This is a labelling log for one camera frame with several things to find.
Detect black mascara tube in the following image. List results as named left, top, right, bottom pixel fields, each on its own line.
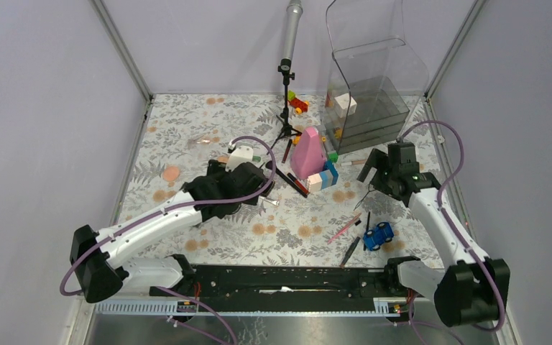
left=339, top=236, right=361, bottom=268

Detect black wire hair loop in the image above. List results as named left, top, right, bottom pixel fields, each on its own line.
left=354, top=185, right=375, bottom=210

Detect black makeup brush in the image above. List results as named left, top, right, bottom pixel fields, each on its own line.
left=265, top=160, right=308, bottom=198

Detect clear acrylic makeup organizer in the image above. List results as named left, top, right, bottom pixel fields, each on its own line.
left=321, top=1, right=429, bottom=155

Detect white concealer pen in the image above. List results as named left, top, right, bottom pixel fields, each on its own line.
left=341, top=160, right=367, bottom=167

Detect round orange powder puff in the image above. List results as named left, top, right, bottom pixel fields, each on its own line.
left=162, top=166, right=180, bottom=183

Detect silver microphone on tripod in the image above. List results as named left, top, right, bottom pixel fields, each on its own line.
left=270, top=0, right=303, bottom=149

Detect blue toy car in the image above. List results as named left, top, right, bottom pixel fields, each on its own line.
left=365, top=222, right=395, bottom=252

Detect red lip gloss tube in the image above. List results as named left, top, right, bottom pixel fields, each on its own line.
left=287, top=172, right=309, bottom=195

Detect pink foam wedge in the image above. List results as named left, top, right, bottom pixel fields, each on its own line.
left=290, top=126, right=326, bottom=180

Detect green lego brick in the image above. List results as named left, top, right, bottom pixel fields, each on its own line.
left=327, top=152, right=339, bottom=163

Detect dark red lip pencil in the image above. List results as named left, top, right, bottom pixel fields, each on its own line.
left=281, top=139, right=293, bottom=164

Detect black pencil by car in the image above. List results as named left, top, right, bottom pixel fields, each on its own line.
left=362, top=211, right=371, bottom=251

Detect white blue brick stack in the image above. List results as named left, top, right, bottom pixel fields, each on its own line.
left=305, top=161, right=339, bottom=193

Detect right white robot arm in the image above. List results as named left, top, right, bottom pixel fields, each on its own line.
left=357, top=142, right=510, bottom=331

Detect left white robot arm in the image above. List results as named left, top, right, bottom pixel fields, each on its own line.
left=60, top=161, right=275, bottom=303

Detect yellow toy piece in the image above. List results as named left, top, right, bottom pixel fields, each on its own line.
left=332, top=128, right=343, bottom=141

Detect small silver cosmetic tube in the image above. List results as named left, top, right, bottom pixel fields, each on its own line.
left=262, top=198, right=279, bottom=207

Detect white cardboard box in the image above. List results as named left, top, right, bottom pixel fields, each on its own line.
left=333, top=93, right=357, bottom=119

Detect red yellow lego bricks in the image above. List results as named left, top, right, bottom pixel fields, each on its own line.
left=287, top=91, right=309, bottom=114

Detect pink eyebrow razor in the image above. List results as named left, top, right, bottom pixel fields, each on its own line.
left=327, top=213, right=361, bottom=244

